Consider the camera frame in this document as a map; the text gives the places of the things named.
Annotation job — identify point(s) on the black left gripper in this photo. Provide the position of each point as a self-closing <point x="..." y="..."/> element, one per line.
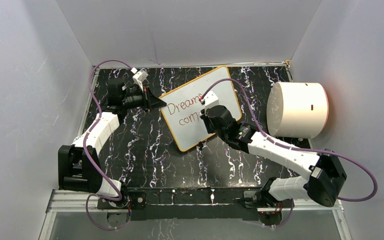
<point x="150" y="101"/>

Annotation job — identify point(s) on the white cylindrical container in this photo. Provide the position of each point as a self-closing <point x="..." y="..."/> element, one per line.
<point x="297" y="110"/>

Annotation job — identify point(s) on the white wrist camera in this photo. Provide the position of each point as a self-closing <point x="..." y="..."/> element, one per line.
<point x="139" y="76"/>
<point x="209" y="100"/>

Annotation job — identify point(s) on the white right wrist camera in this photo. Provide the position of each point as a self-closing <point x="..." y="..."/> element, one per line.
<point x="209" y="100"/>

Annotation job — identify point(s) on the yellow framed whiteboard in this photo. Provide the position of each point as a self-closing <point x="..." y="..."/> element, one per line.
<point x="182" y="112"/>

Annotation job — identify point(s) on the aluminium base frame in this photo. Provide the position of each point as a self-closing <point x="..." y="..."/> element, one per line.
<point x="75" y="216"/>

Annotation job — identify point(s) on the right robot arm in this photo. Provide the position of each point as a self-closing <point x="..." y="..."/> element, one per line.
<point x="320" y="178"/>

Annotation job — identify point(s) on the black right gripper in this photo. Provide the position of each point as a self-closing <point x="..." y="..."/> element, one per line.
<point x="206" y="119"/>

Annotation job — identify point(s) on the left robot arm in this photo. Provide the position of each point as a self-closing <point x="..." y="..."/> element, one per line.
<point x="78" y="163"/>

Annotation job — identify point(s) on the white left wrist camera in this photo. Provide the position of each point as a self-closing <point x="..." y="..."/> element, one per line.
<point x="139" y="76"/>

